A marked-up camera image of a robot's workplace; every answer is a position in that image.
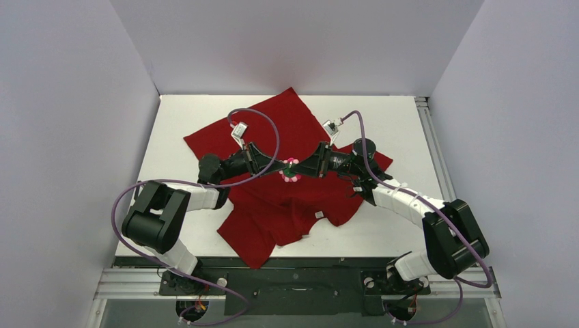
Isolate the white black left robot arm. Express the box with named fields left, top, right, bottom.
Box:
left=121, top=143, right=289, bottom=294

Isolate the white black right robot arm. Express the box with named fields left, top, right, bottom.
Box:
left=284, top=139, right=490, bottom=292

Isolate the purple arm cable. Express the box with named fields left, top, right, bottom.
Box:
left=340, top=110, right=493, bottom=325
left=111, top=107, right=281, bottom=327

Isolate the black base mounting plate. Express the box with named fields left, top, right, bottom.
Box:
left=158, top=257, right=431, bottom=320

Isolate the red t-shirt garment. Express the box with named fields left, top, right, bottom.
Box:
left=183, top=87, right=393, bottom=270

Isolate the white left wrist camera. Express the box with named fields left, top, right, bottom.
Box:
left=231, top=122, right=248, bottom=149

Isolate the aluminium frame rail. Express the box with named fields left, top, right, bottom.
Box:
left=94, top=268, right=502, bottom=300

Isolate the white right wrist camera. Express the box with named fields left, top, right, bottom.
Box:
left=322, top=118, right=343, bottom=146

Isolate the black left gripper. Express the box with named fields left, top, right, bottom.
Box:
left=218, top=142, right=287, bottom=182

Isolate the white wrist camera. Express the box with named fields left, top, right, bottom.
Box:
left=322, top=118, right=343, bottom=146
left=231, top=122, right=248, bottom=149

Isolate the pink flower brooch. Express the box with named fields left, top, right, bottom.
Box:
left=279, top=157, right=302, bottom=182

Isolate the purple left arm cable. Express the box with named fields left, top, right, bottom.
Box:
left=111, top=107, right=281, bottom=327

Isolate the right side aluminium rail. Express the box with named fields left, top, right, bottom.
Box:
left=414, top=96, right=456, bottom=201

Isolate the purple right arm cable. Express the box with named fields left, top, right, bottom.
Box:
left=340, top=110, right=493, bottom=325

